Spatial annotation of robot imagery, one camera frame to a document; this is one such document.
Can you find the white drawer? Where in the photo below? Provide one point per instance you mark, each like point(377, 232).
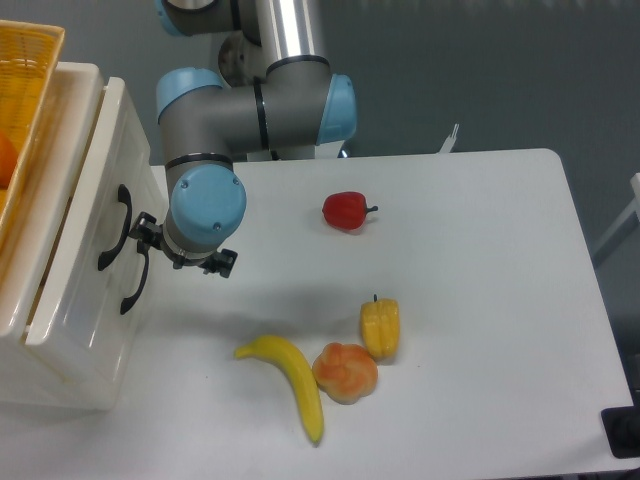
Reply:
point(106, 310)
point(116, 183)

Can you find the yellow toy bell pepper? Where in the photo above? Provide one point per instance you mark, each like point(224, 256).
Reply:
point(380, 327)

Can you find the black device at edge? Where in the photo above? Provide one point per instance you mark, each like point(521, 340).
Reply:
point(622, 430)

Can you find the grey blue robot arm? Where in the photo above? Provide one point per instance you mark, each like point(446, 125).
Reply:
point(290, 99)

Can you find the white drawer cabinet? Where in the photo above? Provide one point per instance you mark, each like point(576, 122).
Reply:
point(70, 109)

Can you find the yellow toy banana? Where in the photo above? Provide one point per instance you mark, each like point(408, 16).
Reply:
point(285, 356)

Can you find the red toy bell pepper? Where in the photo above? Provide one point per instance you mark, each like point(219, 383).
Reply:
point(347, 211)

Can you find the yellow woven basket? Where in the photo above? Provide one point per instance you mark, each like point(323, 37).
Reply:
point(29, 56)

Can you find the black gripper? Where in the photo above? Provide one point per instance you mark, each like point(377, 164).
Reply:
point(149, 234)

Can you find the orange fruit in basket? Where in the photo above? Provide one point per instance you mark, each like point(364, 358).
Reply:
point(8, 160)

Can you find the white frame at right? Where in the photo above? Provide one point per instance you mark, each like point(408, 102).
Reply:
point(620, 229)

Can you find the orange swirl bread roll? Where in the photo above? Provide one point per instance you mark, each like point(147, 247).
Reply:
point(345, 372)

